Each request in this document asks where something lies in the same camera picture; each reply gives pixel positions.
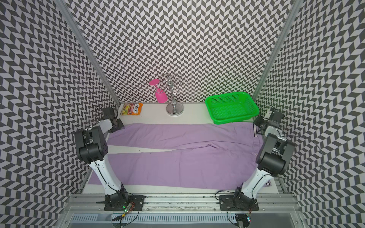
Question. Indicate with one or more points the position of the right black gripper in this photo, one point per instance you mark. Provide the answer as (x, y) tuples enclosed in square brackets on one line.
[(259, 119)]

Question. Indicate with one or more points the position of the aluminium front rail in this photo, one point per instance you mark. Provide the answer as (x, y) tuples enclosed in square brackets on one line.
[(186, 203)]

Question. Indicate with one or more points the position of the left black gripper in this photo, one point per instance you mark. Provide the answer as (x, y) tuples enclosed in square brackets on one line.
[(120, 125)]

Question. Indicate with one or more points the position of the chrome cup holder stand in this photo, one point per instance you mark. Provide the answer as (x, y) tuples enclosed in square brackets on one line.
[(172, 81)]

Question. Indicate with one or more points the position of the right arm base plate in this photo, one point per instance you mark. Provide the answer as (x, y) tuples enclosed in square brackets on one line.
[(231, 203)]

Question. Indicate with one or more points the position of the orange candy bag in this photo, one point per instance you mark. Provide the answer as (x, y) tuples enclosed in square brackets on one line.
[(131, 109)]

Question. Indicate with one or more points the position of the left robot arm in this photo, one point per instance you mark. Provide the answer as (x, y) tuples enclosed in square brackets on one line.
[(92, 149)]

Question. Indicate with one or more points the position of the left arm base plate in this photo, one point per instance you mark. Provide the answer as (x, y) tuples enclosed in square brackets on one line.
[(117, 202)]

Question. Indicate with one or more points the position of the green plastic basket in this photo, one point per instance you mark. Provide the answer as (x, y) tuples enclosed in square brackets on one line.
[(231, 107)]

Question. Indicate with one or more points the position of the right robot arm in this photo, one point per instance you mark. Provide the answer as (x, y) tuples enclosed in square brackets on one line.
[(272, 160)]

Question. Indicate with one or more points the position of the pink plastic goblet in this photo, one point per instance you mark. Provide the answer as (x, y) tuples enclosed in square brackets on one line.
[(159, 93)]

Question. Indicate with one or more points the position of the purple long pants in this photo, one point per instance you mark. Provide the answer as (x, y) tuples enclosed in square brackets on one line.
[(203, 156)]

